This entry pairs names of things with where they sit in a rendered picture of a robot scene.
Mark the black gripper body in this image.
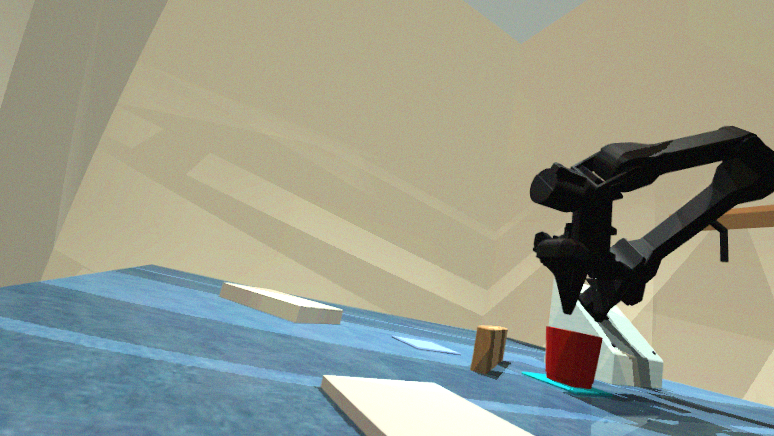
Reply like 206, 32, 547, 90
536, 214, 635, 283

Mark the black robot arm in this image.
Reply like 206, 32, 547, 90
530, 126, 774, 308

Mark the red cup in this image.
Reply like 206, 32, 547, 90
545, 326, 603, 389

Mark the tan wooden flat bar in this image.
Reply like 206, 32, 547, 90
470, 326, 508, 374

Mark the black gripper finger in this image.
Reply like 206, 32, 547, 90
542, 261, 590, 315
585, 278, 630, 323

